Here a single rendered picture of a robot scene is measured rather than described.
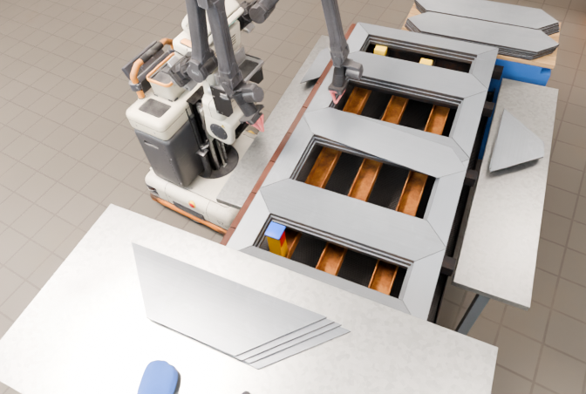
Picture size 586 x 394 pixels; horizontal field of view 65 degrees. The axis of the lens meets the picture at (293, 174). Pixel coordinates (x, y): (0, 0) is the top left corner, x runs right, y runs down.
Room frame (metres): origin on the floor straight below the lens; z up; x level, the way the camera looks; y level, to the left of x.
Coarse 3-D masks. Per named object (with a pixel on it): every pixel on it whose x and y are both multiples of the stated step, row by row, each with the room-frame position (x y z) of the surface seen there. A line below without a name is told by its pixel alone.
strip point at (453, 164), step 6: (450, 150) 1.21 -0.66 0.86; (450, 156) 1.18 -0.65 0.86; (456, 156) 1.18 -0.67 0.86; (444, 162) 1.15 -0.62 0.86; (450, 162) 1.15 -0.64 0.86; (456, 162) 1.15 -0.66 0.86; (444, 168) 1.12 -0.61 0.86; (450, 168) 1.12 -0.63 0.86; (456, 168) 1.11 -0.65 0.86; (462, 168) 1.11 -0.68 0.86; (444, 174) 1.09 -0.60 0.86
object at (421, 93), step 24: (408, 48) 1.96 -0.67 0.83; (432, 48) 1.91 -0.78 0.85; (336, 96) 1.63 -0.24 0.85; (432, 96) 1.57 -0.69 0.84; (456, 120) 1.39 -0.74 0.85; (312, 144) 1.36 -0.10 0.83; (336, 144) 1.33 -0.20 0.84; (456, 144) 1.24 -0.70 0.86; (408, 168) 1.17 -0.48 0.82; (432, 192) 1.04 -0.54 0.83; (336, 240) 0.86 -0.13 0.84; (408, 264) 0.73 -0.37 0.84
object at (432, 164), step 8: (432, 144) 1.26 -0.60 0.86; (440, 144) 1.25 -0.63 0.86; (432, 152) 1.21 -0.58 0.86; (440, 152) 1.21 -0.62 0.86; (448, 152) 1.20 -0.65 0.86; (424, 160) 1.17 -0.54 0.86; (432, 160) 1.17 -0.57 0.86; (440, 160) 1.16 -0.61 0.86; (424, 168) 1.13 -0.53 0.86; (432, 168) 1.13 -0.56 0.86; (440, 168) 1.12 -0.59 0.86
